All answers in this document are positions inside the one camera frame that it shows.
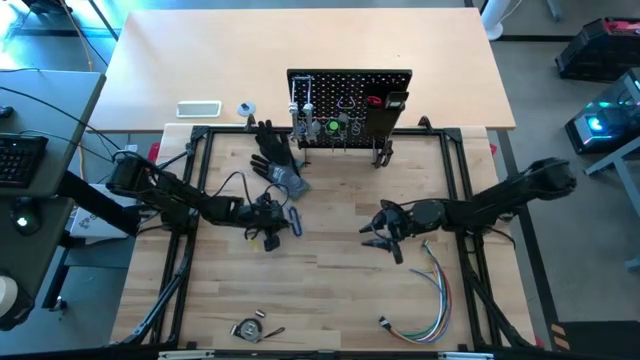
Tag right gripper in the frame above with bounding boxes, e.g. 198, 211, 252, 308
357, 198, 417, 252

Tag blue-handled hex key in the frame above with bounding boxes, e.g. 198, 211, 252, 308
287, 205, 305, 238

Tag green-handled screwdriver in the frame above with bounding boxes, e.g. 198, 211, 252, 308
325, 119, 340, 151

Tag grey-handled screwdriver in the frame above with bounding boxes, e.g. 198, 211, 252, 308
337, 112, 351, 154

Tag black pegboard bin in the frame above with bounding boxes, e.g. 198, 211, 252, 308
363, 82, 407, 141

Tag grey tape measure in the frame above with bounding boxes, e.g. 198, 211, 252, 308
229, 317, 286, 345

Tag white rectangular tray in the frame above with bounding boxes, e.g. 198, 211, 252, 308
175, 99, 223, 120

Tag black perforated pegboard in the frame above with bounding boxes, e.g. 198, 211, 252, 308
286, 68, 414, 151

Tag silver aluminium bar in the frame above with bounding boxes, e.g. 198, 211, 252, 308
437, 351, 495, 360
157, 350, 217, 360

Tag light wooden desk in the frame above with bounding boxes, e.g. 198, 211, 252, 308
88, 6, 518, 134

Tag white cardboard box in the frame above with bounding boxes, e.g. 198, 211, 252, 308
66, 183, 142, 246

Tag black desk support beam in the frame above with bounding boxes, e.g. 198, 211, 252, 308
54, 170, 157, 237

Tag black orange-striped mat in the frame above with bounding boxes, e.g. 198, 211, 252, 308
548, 319, 640, 360

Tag black mouse green light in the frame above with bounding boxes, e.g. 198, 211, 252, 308
8, 196, 43, 237

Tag grey office desk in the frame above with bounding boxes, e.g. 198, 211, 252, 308
0, 68, 107, 301

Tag glowing computer tower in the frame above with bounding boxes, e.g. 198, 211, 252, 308
563, 68, 640, 155

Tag black keyboard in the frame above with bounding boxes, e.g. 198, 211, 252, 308
0, 132, 50, 190

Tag cream tape roll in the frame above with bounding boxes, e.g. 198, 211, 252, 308
0, 275, 20, 319

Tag black equipment case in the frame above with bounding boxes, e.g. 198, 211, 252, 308
554, 16, 640, 82

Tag person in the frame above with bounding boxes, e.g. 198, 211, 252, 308
22, 0, 71, 16

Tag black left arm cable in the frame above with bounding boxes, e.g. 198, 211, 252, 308
212, 169, 292, 241

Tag coloured wire bundle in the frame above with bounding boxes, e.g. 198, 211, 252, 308
378, 239, 454, 346

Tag black aluminium frame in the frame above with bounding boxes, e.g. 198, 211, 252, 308
117, 114, 541, 354

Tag white pedestal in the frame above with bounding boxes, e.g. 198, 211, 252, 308
479, 0, 525, 41

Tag grey desk frame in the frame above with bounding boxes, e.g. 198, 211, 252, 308
582, 144, 640, 271

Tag yellow cable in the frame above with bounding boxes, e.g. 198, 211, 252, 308
58, 0, 95, 72

